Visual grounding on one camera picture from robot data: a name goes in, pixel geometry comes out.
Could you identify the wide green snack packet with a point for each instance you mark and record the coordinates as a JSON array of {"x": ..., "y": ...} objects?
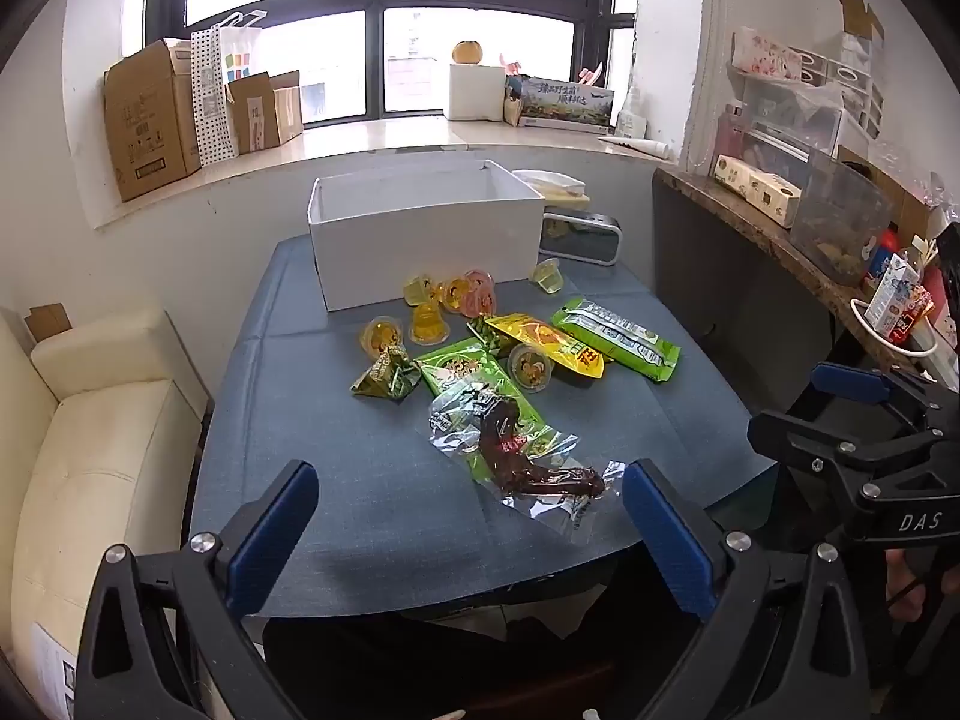
[{"x": 457, "y": 367}]

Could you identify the dark meat snack clear packet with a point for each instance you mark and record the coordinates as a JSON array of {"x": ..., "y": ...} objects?
[{"x": 517, "y": 457}]

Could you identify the pink toy figure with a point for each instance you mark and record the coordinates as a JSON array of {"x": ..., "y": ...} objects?
[
  {"x": 512, "y": 64},
  {"x": 591, "y": 73}
]

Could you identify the small dark green snack packet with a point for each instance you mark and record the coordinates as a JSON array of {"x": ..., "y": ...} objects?
[{"x": 484, "y": 334}]

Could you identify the open cardboard box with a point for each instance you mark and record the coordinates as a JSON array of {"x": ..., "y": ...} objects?
[{"x": 262, "y": 116}]

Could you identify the orange jelly cup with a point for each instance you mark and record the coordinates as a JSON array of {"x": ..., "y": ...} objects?
[
  {"x": 382, "y": 336},
  {"x": 529, "y": 371},
  {"x": 454, "y": 294}
]

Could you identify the long green snack packet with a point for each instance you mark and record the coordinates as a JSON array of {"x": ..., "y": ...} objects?
[{"x": 619, "y": 341}]

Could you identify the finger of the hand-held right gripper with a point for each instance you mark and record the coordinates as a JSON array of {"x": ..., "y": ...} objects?
[
  {"x": 851, "y": 384},
  {"x": 795, "y": 435}
]

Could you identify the white tube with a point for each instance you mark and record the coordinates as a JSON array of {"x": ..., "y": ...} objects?
[{"x": 634, "y": 148}]

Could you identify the pale green jelly cup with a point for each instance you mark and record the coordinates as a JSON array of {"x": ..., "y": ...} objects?
[{"x": 546, "y": 276}]

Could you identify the white lidded food container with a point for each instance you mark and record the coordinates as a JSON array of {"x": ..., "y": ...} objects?
[{"x": 553, "y": 187}]

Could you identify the white cardboard box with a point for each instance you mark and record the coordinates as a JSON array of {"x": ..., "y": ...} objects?
[{"x": 420, "y": 240}]

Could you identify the clear plastic bin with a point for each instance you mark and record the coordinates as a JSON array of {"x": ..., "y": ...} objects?
[{"x": 840, "y": 217}]

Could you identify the pink jelly cup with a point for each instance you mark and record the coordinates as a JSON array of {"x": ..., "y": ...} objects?
[{"x": 481, "y": 292}]

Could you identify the green pyramid snack packet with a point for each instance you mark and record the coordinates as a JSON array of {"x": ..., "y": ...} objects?
[{"x": 384, "y": 376}]

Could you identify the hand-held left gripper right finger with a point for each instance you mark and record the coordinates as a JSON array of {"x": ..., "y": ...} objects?
[{"x": 667, "y": 540}]

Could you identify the small woven basket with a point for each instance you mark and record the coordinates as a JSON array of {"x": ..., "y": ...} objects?
[{"x": 512, "y": 101}]

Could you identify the orange pomelo fruit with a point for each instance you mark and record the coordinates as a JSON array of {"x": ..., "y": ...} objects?
[{"x": 466, "y": 52}]

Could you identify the large closed cardboard box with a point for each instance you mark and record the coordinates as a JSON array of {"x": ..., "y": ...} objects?
[{"x": 146, "y": 124}]

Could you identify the cream tissue pack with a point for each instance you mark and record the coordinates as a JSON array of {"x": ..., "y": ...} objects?
[{"x": 733, "y": 176}]

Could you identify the cream leather sofa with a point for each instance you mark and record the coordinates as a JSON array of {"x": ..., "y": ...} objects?
[{"x": 82, "y": 465}]

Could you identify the person's right hand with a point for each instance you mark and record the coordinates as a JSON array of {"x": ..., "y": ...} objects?
[{"x": 911, "y": 585}]

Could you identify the wooden side shelf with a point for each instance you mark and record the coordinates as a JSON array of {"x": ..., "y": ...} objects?
[{"x": 750, "y": 221}]

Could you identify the yellow snack packet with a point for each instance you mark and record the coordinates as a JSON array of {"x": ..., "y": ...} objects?
[{"x": 544, "y": 341}]

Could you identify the printed long carton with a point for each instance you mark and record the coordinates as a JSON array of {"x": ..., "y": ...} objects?
[{"x": 566, "y": 105}]

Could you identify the small drink carton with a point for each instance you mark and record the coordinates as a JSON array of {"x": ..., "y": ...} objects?
[{"x": 891, "y": 296}]

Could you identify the clear storage drawers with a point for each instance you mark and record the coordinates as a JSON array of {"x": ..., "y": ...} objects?
[{"x": 851, "y": 79}]

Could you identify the yellow patterned carton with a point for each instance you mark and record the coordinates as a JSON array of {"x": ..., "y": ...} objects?
[{"x": 775, "y": 199}]

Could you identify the white plastic bottle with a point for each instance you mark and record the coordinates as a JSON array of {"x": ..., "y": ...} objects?
[{"x": 632, "y": 116}]

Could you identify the white bag with coloured squares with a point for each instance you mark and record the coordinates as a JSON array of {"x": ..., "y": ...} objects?
[{"x": 238, "y": 52}]

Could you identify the white foam box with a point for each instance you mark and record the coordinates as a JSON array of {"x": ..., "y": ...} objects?
[{"x": 475, "y": 92}]

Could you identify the blue-grey table cloth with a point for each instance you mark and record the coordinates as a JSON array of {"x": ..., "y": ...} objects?
[{"x": 360, "y": 465}]

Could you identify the silver-framed black device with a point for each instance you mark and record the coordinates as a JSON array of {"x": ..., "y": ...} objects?
[{"x": 581, "y": 238}]

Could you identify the floral tissue packet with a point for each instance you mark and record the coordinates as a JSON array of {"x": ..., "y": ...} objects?
[{"x": 769, "y": 56}]

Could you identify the cardboard piece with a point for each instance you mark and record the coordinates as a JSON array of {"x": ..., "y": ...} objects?
[{"x": 861, "y": 15}]

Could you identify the yellow jelly cup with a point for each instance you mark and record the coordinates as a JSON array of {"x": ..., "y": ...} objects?
[
  {"x": 429, "y": 324},
  {"x": 420, "y": 289}
]

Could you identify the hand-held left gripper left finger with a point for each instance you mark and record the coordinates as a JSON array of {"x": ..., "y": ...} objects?
[{"x": 270, "y": 532}]

